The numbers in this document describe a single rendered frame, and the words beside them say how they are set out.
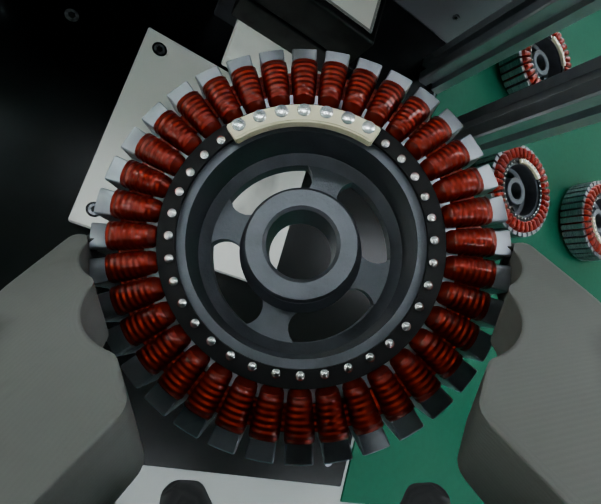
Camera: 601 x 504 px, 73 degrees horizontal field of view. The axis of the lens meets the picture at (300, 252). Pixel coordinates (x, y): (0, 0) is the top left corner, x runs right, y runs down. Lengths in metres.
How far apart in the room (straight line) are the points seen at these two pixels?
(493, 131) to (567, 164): 0.37
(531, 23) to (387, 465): 0.42
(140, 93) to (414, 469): 0.43
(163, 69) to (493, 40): 0.28
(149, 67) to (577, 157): 0.61
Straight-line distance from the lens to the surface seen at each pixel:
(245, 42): 0.25
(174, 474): 0.37
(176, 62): 0.34
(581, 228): 0.66
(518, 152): 0.55
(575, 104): 0.33
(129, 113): 0.32
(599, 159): 0.80
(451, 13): 0.51
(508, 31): 0.43
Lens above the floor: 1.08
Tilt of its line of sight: 62 degrees down
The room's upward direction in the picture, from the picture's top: 83 degrees clockwise
